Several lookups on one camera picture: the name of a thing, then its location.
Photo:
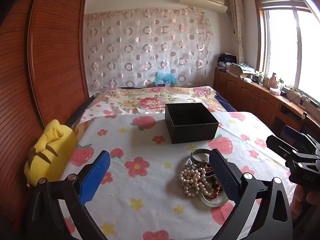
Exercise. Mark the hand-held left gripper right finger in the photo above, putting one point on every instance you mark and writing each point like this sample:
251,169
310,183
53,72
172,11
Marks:
223,175

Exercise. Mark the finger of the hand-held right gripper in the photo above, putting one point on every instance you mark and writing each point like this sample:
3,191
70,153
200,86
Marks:
280,145
295,132

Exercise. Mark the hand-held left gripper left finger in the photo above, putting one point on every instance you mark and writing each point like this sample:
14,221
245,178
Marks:
95,177

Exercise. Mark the pale green jade bangle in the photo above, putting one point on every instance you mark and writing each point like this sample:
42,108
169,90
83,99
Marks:
212,203

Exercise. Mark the silver bangle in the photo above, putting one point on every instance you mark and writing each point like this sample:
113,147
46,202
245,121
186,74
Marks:
197,152

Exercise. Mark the black cardboard box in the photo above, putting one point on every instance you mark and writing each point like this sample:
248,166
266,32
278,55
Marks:
191,122

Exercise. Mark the person's right hand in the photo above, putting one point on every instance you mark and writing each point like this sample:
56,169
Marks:
311,200

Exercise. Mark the yellow plush toy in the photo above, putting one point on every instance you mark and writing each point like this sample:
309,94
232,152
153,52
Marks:
53,152

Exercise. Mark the strawberry print bed sheet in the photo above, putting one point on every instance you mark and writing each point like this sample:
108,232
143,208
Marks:
150,180

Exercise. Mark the brown wooden cabinet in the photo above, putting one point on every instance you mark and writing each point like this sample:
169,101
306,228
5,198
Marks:
250,97

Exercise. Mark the pink bottle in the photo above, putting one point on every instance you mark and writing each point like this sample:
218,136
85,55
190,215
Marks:
273,80

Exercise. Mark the pile of books and papers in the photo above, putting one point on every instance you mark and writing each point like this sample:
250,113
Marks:
235,66

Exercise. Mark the wood-framed window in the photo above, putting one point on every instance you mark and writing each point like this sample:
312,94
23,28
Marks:
287,42

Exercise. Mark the floral blanket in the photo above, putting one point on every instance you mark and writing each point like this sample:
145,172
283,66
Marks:
150,102

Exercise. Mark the blue plastic bag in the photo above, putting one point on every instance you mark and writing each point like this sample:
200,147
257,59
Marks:
164,78

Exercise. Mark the patterned window curtain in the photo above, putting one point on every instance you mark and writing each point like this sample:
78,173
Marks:
237,25

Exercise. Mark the sheer circle-patterned wall curtain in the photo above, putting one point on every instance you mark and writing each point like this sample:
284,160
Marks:
147,47

